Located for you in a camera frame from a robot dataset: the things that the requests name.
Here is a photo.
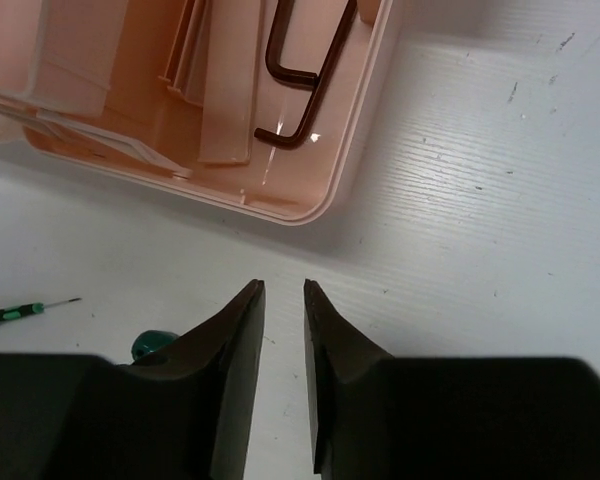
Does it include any black green precision screwdriver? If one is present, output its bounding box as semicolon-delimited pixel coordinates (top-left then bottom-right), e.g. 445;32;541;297
0;297;81;325

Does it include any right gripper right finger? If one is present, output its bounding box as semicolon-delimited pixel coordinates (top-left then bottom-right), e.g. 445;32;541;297
304;280;600;479

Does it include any green stubby screwdriver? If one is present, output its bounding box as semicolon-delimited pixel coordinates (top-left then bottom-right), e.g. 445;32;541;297
131;330;179;362

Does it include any large dark hex key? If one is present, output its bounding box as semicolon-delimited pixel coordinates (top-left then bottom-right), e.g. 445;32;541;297
265;0;318;90

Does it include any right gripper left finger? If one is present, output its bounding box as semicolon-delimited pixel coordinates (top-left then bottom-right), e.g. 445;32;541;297
0;280;265;479

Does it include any pink plastic toolbox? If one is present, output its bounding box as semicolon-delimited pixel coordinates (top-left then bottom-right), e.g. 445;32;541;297
0;1;405;226

